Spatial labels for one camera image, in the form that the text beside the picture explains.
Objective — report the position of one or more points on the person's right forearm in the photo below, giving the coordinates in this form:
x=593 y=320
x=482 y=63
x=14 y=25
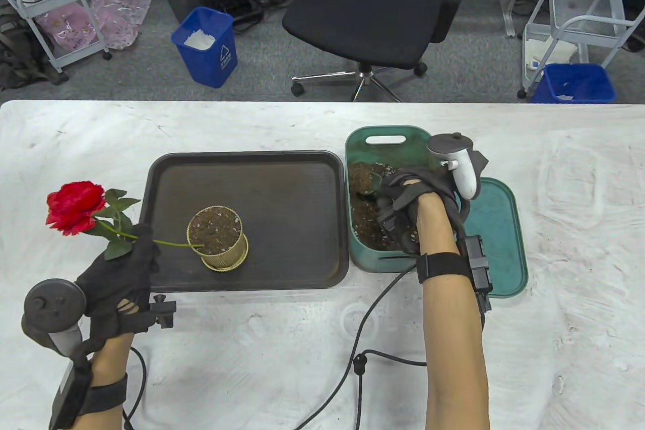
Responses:
x=453 y=349

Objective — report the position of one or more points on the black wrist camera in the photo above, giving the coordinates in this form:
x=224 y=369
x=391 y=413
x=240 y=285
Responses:
x=478 y=268

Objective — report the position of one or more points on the teal plastic storage bin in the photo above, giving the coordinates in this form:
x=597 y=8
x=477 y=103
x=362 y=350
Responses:
x=363 y=147

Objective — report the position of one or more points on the person's left hand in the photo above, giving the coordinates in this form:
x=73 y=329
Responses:
x=118 y=281

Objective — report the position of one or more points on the dark backpack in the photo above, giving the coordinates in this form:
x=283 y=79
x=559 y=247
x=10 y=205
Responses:
x=20 y=62

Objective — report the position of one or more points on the teal plastic bin lid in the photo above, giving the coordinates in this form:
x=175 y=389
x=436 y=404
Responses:
x=504 y=238

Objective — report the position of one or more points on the green garden trowel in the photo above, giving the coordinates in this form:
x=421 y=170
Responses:
x=370 y=183

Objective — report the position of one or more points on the gold ribbed flower pot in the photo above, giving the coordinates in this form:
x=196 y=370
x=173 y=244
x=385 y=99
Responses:
x=221 y=261

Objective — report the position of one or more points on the blue bin with white symbol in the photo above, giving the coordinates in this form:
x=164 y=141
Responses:
x=206 y=67

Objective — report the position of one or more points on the red artificial rose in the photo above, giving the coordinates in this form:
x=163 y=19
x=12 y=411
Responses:
x=75 y=205

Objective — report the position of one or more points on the dark grey handheld controller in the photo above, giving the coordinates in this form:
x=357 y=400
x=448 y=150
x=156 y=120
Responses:
x=53 y=304

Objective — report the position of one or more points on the plain blue waste bin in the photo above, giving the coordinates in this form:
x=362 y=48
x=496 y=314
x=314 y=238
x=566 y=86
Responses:
x=549 y=92

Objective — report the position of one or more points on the dark brown plastic tray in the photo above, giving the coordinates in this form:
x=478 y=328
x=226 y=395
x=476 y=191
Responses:
x=282 y=208

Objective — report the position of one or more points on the black mount bracket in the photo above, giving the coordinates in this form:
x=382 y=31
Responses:
x=164 y=310

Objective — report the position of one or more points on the grey wrist camera with label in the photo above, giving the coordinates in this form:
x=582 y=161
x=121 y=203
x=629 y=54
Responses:
x=68 y=400

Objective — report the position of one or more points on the white crumpled paper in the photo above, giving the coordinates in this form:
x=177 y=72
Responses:
x=199 y=39

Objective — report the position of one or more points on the black office chair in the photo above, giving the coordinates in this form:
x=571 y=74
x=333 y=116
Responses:
x=363 y=16

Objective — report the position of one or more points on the person's right hand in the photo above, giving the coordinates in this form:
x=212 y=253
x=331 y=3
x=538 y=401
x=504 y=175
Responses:
x=433 y=180

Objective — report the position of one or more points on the pink plastic bag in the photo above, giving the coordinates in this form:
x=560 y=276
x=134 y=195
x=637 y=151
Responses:
x=68 y=29
x=121 y=16

